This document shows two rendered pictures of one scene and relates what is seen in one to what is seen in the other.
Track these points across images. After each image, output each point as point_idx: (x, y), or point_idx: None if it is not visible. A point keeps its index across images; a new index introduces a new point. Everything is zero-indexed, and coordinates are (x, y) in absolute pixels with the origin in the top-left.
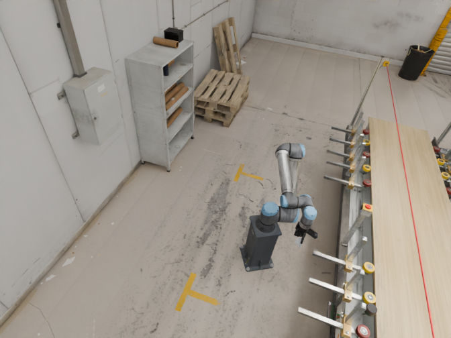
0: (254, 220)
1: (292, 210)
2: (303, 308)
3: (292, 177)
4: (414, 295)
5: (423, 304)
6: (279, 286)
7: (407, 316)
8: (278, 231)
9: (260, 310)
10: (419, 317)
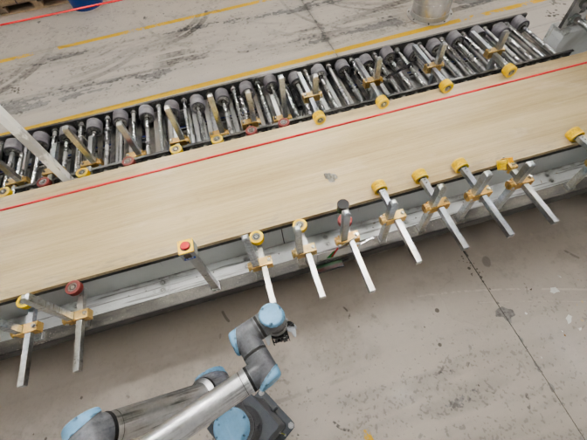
0: None
1: (215, 381)
2: (292, 321)
3: (159, 409)
4: (263, 189)
5: (267, 180)
6: (284, 364)
7: (293, 189)
8: None
9: (331, 370)
10: (286, 180)
